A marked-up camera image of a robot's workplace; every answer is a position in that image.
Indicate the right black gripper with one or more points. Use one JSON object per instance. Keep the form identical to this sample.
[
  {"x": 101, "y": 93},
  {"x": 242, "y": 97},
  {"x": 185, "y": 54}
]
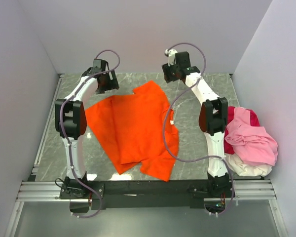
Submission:
[{"x": 166, "y": 70}]

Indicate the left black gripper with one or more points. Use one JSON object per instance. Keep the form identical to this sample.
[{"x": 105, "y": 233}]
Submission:
[{"x": 113, "y": 83}]

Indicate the orange t shirt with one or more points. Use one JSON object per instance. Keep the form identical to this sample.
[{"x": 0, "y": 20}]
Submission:
[{"x": 137, "y": 129}]

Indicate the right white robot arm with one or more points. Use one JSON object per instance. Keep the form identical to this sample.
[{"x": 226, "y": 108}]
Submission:
[{"x": 212, "y": 118}]

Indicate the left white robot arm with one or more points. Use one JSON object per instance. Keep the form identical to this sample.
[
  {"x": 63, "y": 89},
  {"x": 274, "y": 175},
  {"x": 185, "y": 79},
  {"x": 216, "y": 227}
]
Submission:
[{"x": 70, "y": 118}]

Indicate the magenta t shirt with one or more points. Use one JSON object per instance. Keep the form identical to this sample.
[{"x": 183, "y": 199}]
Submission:
[{"x": 254, "y": 121}]

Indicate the pink t shirt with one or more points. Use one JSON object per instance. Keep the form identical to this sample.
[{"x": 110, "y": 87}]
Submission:
[{"x": 252, "y": 144}]

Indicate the white t shirt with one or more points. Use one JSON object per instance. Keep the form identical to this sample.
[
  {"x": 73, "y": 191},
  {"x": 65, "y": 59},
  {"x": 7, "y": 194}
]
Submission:
[{"x": 240, "y": 168}]

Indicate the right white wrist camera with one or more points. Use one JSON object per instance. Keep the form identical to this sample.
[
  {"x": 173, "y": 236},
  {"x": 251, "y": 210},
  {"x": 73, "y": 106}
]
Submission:
[{"x": 171, "y": 55}]

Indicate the black base frame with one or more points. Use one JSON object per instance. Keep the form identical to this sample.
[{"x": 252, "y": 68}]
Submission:
[{"x": 142, "y": 194}]

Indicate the aluminium rail frame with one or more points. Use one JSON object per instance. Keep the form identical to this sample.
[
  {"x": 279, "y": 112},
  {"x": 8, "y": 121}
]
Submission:
[{"x": 243, "y": 188}]

